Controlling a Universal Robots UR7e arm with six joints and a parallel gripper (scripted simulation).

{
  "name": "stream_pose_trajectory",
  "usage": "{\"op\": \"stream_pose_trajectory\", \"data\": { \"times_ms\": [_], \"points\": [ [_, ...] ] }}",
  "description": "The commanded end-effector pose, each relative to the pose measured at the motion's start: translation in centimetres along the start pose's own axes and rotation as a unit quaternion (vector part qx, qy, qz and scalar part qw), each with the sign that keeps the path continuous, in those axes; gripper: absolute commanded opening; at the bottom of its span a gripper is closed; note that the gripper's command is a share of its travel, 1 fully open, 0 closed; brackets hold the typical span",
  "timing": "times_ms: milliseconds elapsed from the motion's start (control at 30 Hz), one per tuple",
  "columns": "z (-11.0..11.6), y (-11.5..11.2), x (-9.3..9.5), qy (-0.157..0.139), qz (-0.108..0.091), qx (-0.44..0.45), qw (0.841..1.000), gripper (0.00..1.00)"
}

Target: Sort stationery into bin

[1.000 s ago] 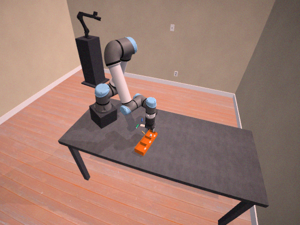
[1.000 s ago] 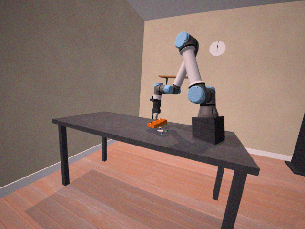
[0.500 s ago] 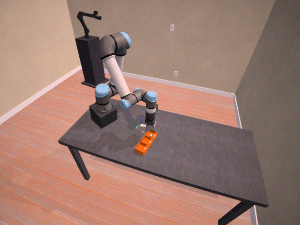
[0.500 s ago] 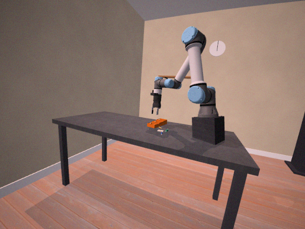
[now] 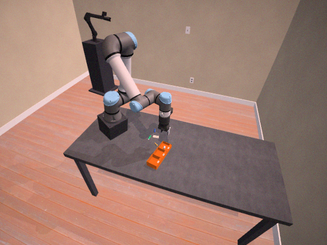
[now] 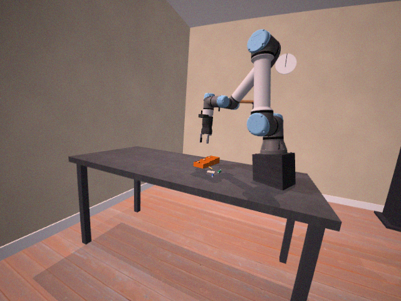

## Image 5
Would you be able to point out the orange three-compartment bin rack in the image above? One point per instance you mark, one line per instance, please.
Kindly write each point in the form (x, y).
(158, 156)

